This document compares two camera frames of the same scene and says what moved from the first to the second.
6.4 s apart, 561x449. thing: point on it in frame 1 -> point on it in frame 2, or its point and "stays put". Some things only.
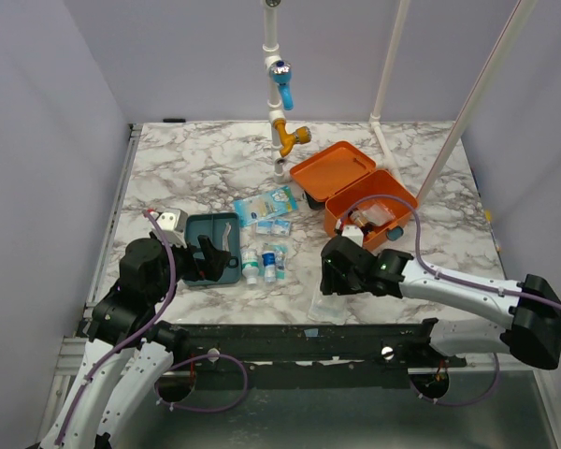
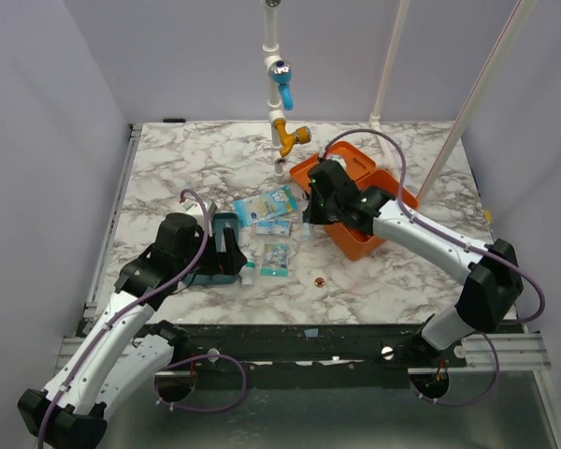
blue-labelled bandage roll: (269, 267) -> (306, 231)
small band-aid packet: (280, 257) stays put
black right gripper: (333, 273) -> (319, 201)
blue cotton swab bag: (274, 226) stays put
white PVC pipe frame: (276, 114) stays put
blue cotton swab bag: (249, 210) stays put
